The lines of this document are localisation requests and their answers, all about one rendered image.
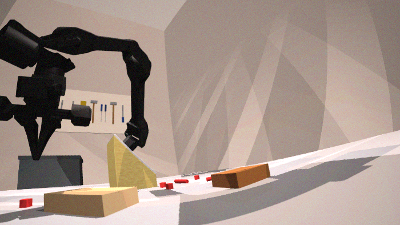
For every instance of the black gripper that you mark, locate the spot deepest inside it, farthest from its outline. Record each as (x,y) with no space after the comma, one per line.
(51,116)

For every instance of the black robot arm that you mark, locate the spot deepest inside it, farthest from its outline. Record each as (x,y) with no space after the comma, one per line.
(22,48)

